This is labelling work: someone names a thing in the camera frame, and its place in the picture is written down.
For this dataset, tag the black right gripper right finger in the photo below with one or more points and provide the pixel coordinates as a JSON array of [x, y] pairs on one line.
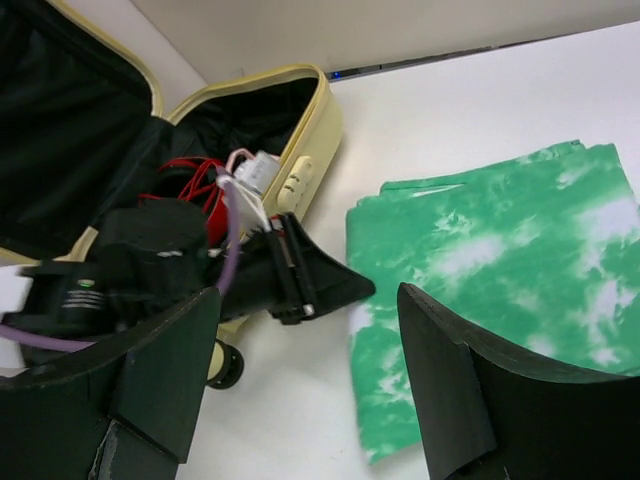
[[490, 409]]

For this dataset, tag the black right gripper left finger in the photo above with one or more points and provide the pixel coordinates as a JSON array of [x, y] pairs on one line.
[[123, 408]]

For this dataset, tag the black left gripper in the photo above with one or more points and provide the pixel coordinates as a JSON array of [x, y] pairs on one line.
[[284, 272]]

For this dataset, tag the red black headphones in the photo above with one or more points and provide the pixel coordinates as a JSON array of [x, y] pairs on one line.
[[193, 179]]

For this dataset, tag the green white tie-dye cloth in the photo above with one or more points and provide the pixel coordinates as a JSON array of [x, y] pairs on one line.
[[542, 249]]

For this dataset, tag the yellow hard-shell suitcase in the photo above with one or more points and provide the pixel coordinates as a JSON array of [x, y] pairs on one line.
[[83, 131]]

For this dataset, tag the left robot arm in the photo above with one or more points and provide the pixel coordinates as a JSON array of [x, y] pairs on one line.
[[151, 257]]

